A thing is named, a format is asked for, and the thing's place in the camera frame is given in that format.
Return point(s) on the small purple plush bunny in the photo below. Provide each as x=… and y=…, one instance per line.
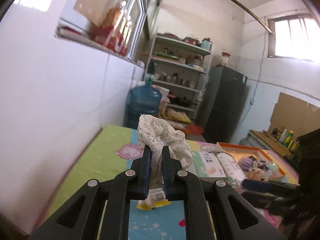
x=249, y=166

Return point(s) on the window frame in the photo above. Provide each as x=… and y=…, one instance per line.
x=81, y=19

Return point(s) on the colourful cartoon bed sheet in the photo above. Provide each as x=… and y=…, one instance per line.
x=108, y=155

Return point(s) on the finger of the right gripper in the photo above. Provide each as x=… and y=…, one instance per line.
x=269, y=186

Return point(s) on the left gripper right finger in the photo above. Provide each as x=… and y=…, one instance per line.
x=213, y=210

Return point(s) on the orange cardboard box tray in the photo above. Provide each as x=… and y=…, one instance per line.
x=239, y=151

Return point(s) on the pack of orange drink bottles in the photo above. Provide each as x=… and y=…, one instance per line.
x=115, y=31

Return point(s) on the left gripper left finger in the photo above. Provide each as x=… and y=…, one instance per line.
x=100, y=209

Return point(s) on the wooden side table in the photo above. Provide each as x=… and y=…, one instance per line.
x=264, y=141

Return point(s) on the blue water jug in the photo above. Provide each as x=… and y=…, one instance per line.
x=141, y=100

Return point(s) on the white metal shelf rack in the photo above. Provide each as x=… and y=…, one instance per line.
x=181, y=66

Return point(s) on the red plastic basin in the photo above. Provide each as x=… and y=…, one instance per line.
x=193, y=129

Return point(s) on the green sponge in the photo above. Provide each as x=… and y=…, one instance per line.
x=273, y=168

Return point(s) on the dark refrigerator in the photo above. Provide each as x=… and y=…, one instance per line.
x=219, y=110

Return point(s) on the green bottle on table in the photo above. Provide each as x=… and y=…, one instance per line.
x=288, y=139

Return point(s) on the floral tissue pack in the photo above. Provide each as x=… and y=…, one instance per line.
x=234, y=174

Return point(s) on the white floral scrunchie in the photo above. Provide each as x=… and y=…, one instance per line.
x=157, y=133

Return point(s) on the green white tissue box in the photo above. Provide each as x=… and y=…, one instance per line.
x=206, y=166

